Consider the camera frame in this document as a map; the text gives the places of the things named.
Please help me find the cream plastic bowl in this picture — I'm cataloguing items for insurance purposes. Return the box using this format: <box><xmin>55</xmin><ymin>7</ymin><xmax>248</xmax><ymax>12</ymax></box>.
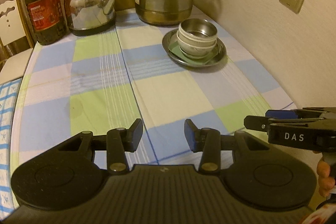
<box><xmin>177</xmin><ymin>30</ymin><xmax>217</xmax><ymax>48</ymax></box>

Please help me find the small steel bowl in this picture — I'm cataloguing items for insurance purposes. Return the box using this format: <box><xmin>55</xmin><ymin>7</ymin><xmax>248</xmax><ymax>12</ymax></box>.
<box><xmin>179</xmin><ymin>18</ymin><xmax>218</xmax><ymax>42</ymax></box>

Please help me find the cooking oil bottle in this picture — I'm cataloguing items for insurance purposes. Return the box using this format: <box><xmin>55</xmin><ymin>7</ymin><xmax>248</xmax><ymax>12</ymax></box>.
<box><xmin>25</xmin><ymin>0</ymin><xmax>67</xmax><ymax>46</ymax></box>

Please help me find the steel kettle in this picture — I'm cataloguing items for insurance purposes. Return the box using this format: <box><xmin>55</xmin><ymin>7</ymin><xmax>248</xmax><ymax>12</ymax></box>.
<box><xmin>62</xmin><ymin>0</ymin><xmax>116</xmax><ymax>36</ymax></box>

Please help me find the large steel plate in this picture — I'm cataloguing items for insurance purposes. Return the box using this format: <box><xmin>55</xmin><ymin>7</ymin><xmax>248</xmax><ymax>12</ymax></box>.
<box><xmin>162</xmin><ymin>29</ymin><xmax>227</xmax><ymax>68</ymax></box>

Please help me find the white wooden chair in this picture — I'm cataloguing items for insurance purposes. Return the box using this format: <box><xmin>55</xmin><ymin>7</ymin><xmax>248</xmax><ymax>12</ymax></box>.
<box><xmin>1</xmin><ymin>0</ymin><xmax>33</xmax><ymax>84</ymax></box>

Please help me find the white floral ceramic bowl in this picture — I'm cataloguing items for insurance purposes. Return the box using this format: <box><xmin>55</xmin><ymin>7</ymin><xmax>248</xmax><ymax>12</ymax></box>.
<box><xmin>177</xmin><ymin>34</ymin><xmax>217</xmax><ymax>57</ymax></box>

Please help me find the person's right hand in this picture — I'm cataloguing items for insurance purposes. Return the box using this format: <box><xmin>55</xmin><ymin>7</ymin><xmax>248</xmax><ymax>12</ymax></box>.
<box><xmin>317</xmin><ymin>158</ymin><xmax>335</xmax><ymax>198</ymax></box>

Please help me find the checked pastel tablecloth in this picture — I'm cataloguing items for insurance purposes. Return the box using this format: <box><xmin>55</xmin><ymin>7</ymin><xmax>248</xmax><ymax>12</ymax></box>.
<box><xmin>10</xmin><ymin>4</ymin><xmax>297</xmax><ymax>212</ymax></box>

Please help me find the blue white patterned cloth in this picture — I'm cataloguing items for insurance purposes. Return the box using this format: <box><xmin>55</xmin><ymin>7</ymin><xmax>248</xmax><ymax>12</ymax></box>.
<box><xmin>0</xmin><ymin>77</ymin><xmax>22</xmax><ymax>221</ymax></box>

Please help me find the green square plastic plate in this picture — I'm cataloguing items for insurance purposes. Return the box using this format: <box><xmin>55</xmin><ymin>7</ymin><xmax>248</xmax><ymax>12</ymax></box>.
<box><xmin>168</xmin><ymin>42</ymin><xmax>219</xmax><ymax>67</ymax></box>

